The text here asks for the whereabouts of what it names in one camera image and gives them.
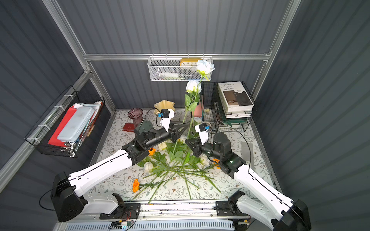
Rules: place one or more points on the red folder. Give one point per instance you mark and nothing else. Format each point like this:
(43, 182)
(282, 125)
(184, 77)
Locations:
(54, 140)

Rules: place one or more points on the black wire desk organizer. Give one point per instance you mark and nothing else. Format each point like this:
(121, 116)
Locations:
(209, 95)

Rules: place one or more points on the red wallet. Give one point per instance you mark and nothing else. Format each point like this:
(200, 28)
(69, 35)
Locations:
(128, 127)

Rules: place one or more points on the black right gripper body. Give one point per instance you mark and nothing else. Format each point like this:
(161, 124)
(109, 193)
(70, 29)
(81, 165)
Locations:
(199, 146)

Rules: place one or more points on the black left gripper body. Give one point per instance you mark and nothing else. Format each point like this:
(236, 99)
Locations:
(175, 133)

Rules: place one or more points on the white wire wall basket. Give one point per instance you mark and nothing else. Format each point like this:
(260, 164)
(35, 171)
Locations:
(166, 69)

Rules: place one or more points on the orange flower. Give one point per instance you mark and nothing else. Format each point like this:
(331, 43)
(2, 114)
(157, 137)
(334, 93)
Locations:
(216, 163)
(136, 186)

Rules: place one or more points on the orange flower lower left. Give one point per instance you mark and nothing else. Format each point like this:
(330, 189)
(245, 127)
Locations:
(136, 186)

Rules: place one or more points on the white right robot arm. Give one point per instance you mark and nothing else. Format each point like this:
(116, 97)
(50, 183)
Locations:
(274, 209)

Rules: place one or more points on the yellow ruffled vase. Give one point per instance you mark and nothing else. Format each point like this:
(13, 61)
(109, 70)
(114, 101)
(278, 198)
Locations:
(164, 104)

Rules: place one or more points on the black wire wall basket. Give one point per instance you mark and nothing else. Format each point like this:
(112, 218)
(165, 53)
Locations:
(42, 133)

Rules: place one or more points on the grey flat card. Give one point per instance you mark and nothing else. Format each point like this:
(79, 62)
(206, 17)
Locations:
(247, 154)

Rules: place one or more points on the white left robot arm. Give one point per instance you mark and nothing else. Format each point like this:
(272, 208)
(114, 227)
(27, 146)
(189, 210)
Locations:
(68, 193)

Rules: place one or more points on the white plastic case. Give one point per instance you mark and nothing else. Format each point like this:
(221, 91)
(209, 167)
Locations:
(76, 125)

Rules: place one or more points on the white rose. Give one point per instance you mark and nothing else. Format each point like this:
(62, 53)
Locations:
(192, 98)
(204, 68)

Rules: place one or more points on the purple glass vase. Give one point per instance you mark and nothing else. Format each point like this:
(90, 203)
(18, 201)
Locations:
(136, 114)

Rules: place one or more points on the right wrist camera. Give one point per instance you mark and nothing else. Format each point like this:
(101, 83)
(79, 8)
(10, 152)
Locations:
(202, 130)

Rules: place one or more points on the white hardcover book stack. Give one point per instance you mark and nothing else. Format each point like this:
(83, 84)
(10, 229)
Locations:
(235, 100)

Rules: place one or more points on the orange flower right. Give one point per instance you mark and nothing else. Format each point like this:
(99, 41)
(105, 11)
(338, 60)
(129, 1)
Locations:
(216, 163)

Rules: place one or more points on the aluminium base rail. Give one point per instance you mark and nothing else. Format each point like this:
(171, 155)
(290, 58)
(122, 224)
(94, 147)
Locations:
(208, 215)

